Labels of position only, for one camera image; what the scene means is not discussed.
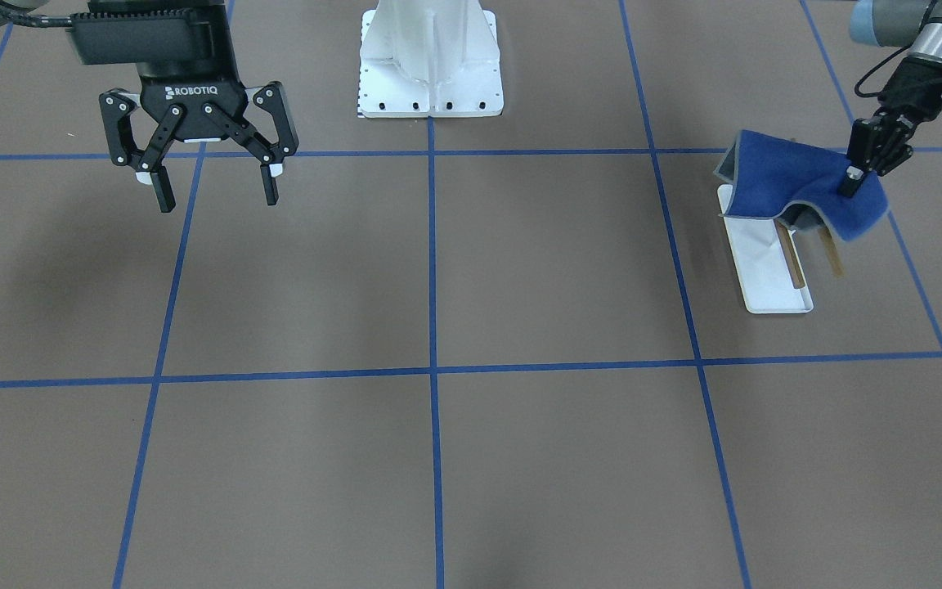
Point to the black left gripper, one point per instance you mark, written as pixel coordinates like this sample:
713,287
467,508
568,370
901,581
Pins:
911,100

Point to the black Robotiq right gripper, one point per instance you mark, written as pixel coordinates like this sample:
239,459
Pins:
193,100

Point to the blue microfibre towel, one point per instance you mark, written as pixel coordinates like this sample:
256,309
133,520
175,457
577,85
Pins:
798,185

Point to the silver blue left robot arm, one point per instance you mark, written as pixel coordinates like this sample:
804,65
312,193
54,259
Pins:
921,33

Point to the second robot arm grey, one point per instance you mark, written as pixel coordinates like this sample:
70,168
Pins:
27,14

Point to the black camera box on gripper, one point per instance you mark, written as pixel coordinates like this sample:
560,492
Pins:
167,41

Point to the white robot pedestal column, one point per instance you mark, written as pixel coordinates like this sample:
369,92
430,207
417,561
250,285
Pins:
422,59

